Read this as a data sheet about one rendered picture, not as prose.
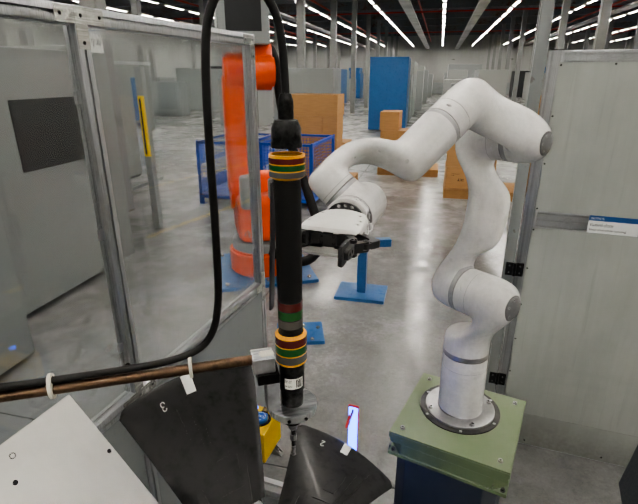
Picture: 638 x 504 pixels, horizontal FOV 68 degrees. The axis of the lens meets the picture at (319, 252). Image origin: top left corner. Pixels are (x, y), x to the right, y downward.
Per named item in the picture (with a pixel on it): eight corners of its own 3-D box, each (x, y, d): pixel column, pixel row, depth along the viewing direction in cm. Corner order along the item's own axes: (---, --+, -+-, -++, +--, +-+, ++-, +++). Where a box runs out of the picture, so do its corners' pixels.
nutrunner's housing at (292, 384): (282, 433, 67) (271, 94, 51) (277, 415, 71) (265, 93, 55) (308, 428, 68) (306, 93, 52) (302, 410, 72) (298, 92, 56)
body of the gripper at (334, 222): (373, 244, 84) (356, 266, 74) (319, 237, 88) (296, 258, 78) (375, 203, 82) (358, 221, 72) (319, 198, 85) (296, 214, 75)
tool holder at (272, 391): (258, 431, 64) (255, 370, 61) (251, 399, 70) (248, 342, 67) (322, 419, 66) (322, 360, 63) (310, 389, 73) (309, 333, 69)
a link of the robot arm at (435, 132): (410, 76, 95) (307, 171, 86) (467, 132, 95) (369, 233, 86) (395, 99, 104) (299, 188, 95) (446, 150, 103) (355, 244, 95)
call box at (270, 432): (210, 452, 125) (207, 419, 121) (230, 427, 134) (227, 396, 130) (265, 468, 120) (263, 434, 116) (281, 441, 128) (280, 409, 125)
